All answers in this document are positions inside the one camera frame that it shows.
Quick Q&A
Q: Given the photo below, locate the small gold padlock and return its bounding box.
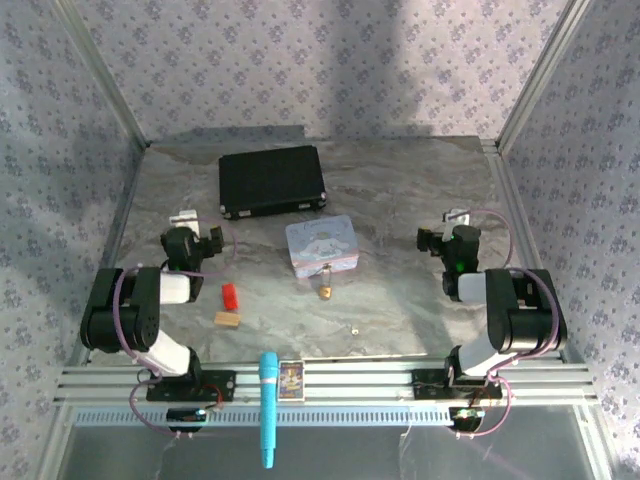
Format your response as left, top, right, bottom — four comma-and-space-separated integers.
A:
317, 264, 335, 301

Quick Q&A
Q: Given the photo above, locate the black hard case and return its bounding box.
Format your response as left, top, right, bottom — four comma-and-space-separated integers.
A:
218, 144, 329, 222

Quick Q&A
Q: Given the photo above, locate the pastel cartoon tin box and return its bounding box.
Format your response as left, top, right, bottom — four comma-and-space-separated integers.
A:
284, 214, 365, 279

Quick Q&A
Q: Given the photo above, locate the small picture card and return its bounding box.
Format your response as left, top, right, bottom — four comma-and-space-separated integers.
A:
277, 360, 306, 401

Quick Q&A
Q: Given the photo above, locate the blue toy microphone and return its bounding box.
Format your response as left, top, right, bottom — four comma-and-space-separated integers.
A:
257, 351, 280, 470

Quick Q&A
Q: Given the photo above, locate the small black electronics module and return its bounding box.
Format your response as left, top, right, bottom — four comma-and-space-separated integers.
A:
166, 407, 208, 427
448, 406, 487, 427

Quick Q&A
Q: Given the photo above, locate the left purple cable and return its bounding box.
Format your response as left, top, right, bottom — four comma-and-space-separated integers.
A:
113, 213, 239, 439

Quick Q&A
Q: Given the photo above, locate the purple cable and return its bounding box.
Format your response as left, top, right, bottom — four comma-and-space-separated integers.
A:
452, 209, 560, 441
113, 213, 239, 439

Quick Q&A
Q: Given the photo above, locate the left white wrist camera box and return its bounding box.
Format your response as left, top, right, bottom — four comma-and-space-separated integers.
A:
169, 209, 200, 232

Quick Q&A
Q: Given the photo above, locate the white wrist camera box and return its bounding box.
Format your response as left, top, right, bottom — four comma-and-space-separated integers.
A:
442, 208, 472, 229
169, 209, 200, 232

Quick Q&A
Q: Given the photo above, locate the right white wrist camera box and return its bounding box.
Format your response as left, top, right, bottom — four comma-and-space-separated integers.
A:
442, 208, 472, 229

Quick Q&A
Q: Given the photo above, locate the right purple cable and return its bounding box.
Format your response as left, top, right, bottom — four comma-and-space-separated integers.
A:
452, 209, 560, 441

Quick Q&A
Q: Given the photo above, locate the aluminium side rail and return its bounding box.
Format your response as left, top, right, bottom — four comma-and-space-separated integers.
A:
67, 143, 150, 366
480, 139, 569, 364

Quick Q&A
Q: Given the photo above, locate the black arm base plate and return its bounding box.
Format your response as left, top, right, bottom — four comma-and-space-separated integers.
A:
145, 369, 237, 403
411, 368, 503, 402

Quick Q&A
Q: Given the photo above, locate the aluminium front rail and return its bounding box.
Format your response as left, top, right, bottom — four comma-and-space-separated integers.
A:
53, 362, 599, 404

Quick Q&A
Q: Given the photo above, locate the aluminium corner post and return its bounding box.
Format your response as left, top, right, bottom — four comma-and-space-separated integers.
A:
496, 0, 594, 154
51, 0, 152, 149

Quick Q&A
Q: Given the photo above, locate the grey slotted cable duct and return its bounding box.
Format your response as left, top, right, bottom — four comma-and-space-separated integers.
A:
72, 405, 455, 429

